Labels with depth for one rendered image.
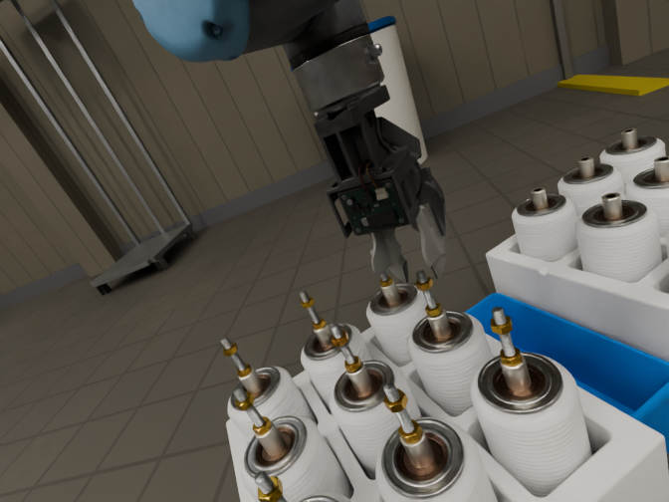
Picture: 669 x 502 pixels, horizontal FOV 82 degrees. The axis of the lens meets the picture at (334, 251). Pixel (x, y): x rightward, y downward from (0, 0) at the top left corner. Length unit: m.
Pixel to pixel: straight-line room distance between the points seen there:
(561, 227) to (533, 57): 2.22
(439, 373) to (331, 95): 0.33
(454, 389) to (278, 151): 2.47
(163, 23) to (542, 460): 0.45
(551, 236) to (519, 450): 0.39
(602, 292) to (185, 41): 0.58
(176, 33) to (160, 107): 2.80
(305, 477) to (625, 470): 0.29
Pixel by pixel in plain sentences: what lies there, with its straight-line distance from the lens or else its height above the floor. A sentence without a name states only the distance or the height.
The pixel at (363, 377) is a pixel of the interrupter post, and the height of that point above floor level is 0.27.
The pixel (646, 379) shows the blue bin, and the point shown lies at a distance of 0.67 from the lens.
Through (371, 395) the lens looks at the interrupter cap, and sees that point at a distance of 0.46.
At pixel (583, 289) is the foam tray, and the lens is 0.67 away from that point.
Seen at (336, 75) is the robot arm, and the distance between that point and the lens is 0.35.
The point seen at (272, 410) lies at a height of 0.24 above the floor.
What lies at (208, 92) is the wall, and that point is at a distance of 2.91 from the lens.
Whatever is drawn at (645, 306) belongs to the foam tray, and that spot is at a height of 0.17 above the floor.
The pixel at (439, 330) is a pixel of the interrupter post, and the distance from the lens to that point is 0.49.
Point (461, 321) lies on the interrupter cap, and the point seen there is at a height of 0.25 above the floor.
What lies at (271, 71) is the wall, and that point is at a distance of 2.78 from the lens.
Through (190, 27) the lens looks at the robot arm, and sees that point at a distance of 0.26.
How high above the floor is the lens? 0.57
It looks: 22 degrees down
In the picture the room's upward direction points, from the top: 25 degrees counter-clockwise
